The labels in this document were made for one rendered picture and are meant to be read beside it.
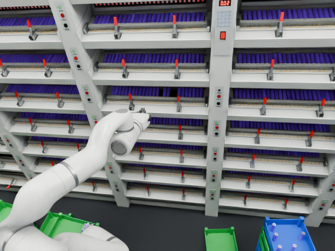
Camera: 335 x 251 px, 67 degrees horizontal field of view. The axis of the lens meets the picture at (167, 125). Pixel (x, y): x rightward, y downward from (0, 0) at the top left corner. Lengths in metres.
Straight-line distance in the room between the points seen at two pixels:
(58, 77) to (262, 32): 1.03
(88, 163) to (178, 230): 1.29
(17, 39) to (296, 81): 1.35
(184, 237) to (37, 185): 1.38
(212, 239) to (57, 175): 1.40
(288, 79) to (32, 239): 1.15
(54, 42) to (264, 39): 0.96
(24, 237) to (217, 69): 0.96
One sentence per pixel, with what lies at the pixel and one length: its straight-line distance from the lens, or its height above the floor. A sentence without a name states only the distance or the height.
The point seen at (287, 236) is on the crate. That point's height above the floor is 0.40.
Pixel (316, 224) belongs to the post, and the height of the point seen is 0.03.
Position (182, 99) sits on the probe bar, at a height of 1.00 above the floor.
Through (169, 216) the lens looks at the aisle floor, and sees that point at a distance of 2.05.
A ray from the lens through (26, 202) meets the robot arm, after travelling 0.77.
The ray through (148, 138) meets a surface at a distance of 1.52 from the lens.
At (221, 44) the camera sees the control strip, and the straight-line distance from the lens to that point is 1.16.
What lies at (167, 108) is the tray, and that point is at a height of 0.96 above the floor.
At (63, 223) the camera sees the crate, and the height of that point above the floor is 0.08.
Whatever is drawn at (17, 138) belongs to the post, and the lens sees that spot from 2.04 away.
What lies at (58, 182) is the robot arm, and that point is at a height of 1.21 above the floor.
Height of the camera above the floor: 1.75
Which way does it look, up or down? 38 degrees down
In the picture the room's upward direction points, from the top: 5 degrees counter-clockwise
